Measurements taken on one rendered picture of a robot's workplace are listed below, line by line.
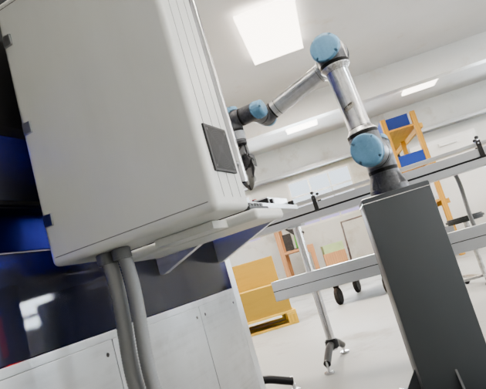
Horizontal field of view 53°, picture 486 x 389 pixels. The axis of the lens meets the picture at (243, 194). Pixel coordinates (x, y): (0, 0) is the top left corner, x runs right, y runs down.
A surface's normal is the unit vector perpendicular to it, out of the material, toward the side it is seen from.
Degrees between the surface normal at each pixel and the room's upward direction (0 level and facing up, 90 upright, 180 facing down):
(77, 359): 90
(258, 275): 90
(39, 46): 90
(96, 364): 90
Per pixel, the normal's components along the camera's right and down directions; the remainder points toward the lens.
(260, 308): 0.00, -0.16
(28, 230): 0.88, -0.32
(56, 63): -0.41, -0.03
